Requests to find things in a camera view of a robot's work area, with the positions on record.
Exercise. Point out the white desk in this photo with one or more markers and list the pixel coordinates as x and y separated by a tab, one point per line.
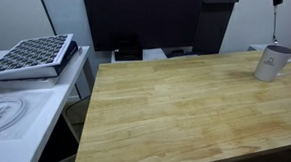
43	112

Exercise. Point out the dark perforated panel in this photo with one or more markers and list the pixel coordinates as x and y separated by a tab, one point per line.
211	27

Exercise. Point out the checkered cover book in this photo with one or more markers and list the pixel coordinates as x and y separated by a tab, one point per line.
30	53

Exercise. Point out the black box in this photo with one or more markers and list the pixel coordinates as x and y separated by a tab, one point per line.
128	48

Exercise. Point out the white ceramic mug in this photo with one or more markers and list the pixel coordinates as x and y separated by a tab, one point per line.
270	64

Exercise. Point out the white low shelf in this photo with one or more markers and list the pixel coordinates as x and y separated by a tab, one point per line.
153	54

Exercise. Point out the large black panel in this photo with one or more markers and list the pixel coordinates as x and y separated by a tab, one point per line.
139	14

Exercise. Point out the small black device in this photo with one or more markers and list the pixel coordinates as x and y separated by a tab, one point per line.
176	53

